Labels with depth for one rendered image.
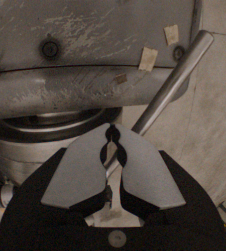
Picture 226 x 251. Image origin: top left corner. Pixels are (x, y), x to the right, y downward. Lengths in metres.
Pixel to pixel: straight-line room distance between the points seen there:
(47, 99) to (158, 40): 0.14
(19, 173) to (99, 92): 0.19
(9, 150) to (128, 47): 0.21
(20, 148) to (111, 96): 0.15
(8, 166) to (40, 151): 0.08
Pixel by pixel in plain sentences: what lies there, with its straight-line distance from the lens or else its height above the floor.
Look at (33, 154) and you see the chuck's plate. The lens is 0.23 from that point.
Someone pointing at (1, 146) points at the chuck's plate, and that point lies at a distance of 0.26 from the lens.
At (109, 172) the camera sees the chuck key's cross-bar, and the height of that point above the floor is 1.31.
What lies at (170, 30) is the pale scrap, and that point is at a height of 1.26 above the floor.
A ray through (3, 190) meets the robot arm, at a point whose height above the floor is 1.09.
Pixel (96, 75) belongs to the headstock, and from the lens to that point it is 0.17.
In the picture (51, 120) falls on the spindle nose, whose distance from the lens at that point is 0.26.
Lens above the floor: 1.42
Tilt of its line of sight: 55 degrees down
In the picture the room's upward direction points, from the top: 146 degrees clockwise
